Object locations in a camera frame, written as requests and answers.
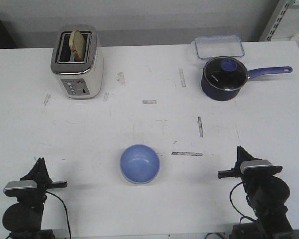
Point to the glass pot lid blue knob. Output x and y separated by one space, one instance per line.
225 73

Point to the green bowl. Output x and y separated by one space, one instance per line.
138 183

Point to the clear plastic container blue rim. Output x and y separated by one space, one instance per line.
207 47

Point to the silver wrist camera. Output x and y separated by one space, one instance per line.
19 188
253 164

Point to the bread slice in toaster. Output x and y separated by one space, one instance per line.
77 45

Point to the blue bowl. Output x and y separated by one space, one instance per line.
139 162

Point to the white silver toaster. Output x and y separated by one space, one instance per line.
78 80

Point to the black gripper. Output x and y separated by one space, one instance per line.
255 179
37 199

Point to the grey metal shelf upright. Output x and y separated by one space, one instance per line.
275 19

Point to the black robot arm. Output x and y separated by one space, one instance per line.
270 222
23 219

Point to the blue saucepan with handle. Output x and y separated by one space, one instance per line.
221 95

